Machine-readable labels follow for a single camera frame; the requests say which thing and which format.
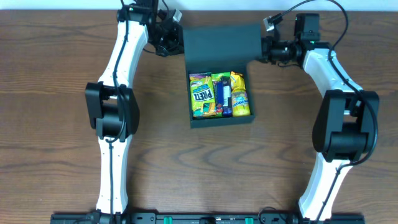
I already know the black gift box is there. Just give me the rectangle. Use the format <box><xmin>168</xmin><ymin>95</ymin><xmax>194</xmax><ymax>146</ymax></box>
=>
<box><xmin>183</xmin><ymin>22</ymin><xmax>262</xmax><ymax>128</ymax></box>

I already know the yellow candy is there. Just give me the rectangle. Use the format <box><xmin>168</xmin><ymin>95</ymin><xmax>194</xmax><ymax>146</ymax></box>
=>
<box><xmin>230</xmin><ymin>72</ymin><xmax>246</xmax><ymax>92</ymax></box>

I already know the Haribo gummy candy bag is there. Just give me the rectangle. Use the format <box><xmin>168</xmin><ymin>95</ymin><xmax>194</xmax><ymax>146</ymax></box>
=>
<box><xmin>211</xmin><ymin>72</ymin><xmax>230</xmax><ymax>118</ymax></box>

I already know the yellow Mentos gum bottle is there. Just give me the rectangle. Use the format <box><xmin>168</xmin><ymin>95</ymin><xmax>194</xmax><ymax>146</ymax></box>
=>
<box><xmin>231</xmin><ymin>89</ymin><xmax>251</xmax><ymax>117</ymax></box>

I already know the blue Eclipse mint tin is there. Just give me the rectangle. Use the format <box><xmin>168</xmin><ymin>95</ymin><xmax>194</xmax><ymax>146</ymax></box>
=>
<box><xmin>215</xmin><ymin>82</ymin><xmax>224</xmax><ymax>108</ymax></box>

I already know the dark blue candy bar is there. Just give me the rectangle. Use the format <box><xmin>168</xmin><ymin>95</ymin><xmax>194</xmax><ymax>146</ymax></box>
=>
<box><xmin>221</xmin><ymin>77</ymin><xmax>233</xmax><ymax>117</ymax></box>

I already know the Pretz snack box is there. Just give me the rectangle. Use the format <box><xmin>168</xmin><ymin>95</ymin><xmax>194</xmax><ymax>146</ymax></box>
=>
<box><xmin>189</xmin><ymin>72</ymin><xmax>216</xmax><ymax>119</ymax></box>

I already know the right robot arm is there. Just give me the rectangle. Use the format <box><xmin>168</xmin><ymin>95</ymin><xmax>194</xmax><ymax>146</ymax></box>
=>
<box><xmin>262</xmin><ymin>13</ymin><xmax>379</xmax><ymax>223</ymax></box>

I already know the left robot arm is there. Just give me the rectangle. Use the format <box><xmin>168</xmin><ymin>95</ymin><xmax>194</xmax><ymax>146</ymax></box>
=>
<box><xmin>85</xmin><ymin>1</ymin><xmax>184</xmax><ymax>223</ymax></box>

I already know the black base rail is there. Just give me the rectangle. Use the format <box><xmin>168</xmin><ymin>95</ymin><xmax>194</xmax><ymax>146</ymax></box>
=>
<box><xmin>49</xmin><ymin>211</ymin><xmax>366</xmax><ymax>224</ymax></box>

